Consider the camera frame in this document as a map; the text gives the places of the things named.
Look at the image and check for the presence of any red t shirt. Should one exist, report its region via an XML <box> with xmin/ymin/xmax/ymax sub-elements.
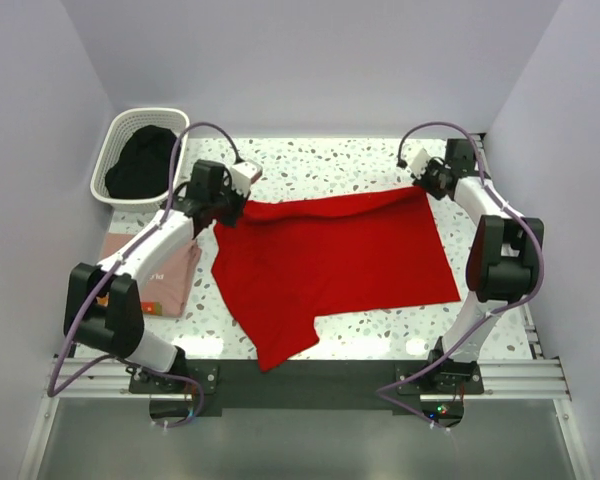
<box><xmin>212</xmin><ymin>187</ymin><xmax>460</xmax><ymax>372</ymax></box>

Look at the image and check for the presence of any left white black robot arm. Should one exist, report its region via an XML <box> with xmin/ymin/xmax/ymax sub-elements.
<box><xmin>64</xmin><ymin>160</ymin><xmax>262</xmax><ymax>392</ymax></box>

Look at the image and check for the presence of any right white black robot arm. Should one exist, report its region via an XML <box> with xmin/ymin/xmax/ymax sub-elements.
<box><xmin>407</xmin><ymin>149</ymin><xmax>544</xmax><ymax>393</ymax></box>

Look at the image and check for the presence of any black garment in basket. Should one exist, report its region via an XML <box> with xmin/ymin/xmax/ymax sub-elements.
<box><xmin>105</xmin><ymin>125</ymin><xmax>177</xmax><ymax>200</ymax></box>

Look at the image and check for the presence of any white plastic laundry basket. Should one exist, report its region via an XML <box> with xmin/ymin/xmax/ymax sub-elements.
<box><xmin>90</xmin><ymin>107</ymin><xmax>189</xmax><ymax>213</ymax></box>

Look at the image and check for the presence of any folded pink t shirt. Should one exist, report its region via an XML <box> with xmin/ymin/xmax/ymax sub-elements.
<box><xmin>102</xmin><ymin>232</ymin><xmax>203</xmax><ymax>318</ymax></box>

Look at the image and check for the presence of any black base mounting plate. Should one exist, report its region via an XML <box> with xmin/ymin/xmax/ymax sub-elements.
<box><xmin>129</xmin><ymin>360</ymin><xmax>485</xmax><ymax>425</ymax></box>

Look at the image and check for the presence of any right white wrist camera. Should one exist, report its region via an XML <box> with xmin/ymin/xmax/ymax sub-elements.
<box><xmin>397</xmin><ymin>148</ymin><xmax>432</xmax><ymax>180</ymax></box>

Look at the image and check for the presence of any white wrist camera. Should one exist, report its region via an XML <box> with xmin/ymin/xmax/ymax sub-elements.
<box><xmin>397</xmin><ymin>148</ymin><xmax>432</xmax><ymax>180</ymax></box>
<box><xmin>229</xmin><ymin>161</ymin><xmax>263</xmax><ymax>198</ymax></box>

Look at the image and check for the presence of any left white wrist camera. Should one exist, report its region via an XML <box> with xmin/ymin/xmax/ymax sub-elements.
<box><xmin>229</xmin><ymin>161</ymin><xmax>263</xmax><ymax>198</ymax></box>

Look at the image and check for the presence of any aluminium right side rail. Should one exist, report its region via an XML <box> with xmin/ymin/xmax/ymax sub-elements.
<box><xmin>466</xmin><ymin>140</ymin><xmax>545</xmax><ymax>348</ymax></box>

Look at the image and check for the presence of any aluminium rail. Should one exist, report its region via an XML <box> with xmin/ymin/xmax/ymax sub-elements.
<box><xmin>466</xmin><ymin>140</ymin><xmax>545</xmax><ymax>348</ymax></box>
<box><xmin>43</xmin><ymin>357</ymin><xmax>571</xmax><ymax>401</ymax></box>

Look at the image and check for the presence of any aluminium front rail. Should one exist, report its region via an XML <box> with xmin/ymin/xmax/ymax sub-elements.
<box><xmin>43</xmin><ymin>357</ymin><xmax>571</xmax><ymax>401</ymax></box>

